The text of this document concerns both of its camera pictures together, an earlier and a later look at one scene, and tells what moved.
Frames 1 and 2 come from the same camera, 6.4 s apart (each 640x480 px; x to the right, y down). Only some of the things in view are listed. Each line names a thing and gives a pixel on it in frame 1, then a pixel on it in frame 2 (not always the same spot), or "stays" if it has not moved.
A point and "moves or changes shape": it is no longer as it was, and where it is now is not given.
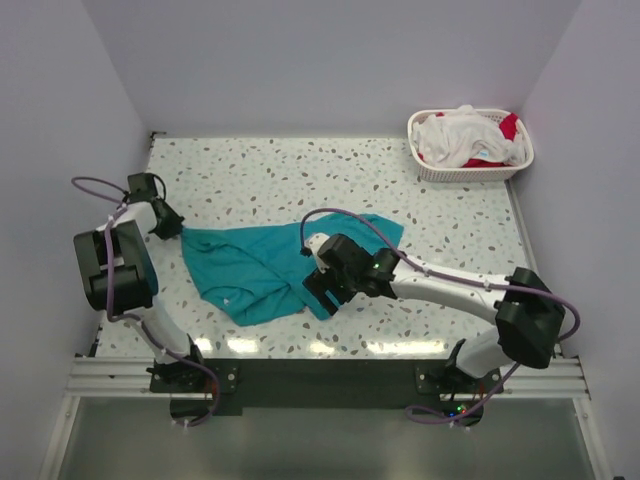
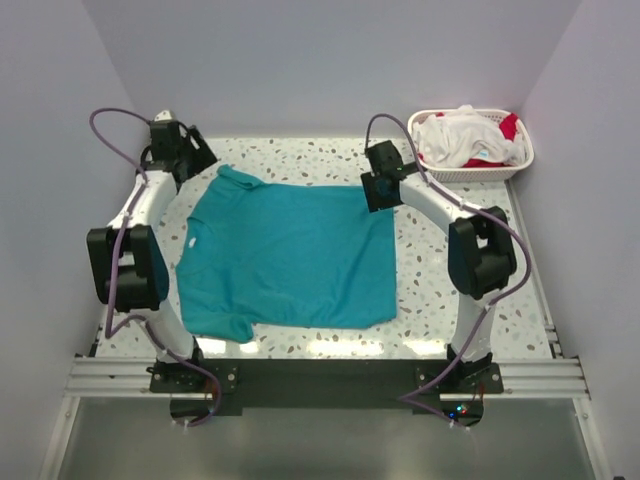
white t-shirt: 449,140 stays
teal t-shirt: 256,276 moves or changes shape
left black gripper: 173,228 to 203,157
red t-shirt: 508,123 stays
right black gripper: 318,283 to 374,202
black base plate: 327,384 stays
